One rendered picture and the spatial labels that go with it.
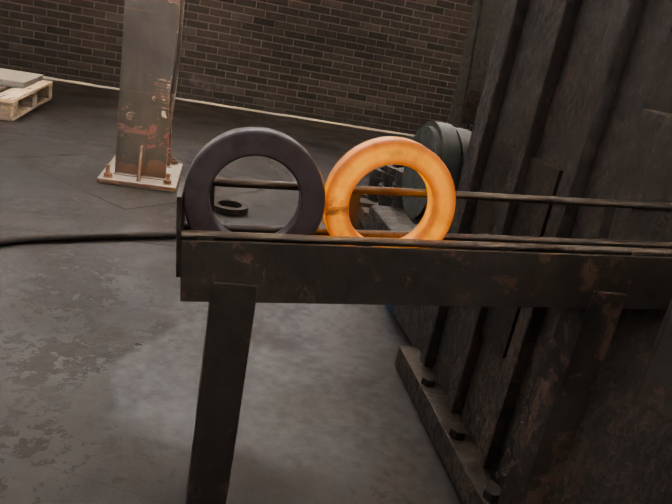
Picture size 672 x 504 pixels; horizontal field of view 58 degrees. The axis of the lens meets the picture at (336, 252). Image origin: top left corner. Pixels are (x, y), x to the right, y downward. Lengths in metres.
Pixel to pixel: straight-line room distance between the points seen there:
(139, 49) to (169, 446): 2.29
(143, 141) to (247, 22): 3.67
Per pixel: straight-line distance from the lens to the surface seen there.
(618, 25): 1.18
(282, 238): 0.79
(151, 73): 3.31
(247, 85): 6.88
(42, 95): 5.69
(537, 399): 1.09
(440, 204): 0.85
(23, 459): 1.42
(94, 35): 6.97
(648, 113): 1.11
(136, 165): 3.40
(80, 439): 1.46
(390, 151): 0.81
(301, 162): 0.79
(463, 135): 2.21
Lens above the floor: 0.89
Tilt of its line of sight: 19 degrees down
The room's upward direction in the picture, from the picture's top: 11 degrees clockwise
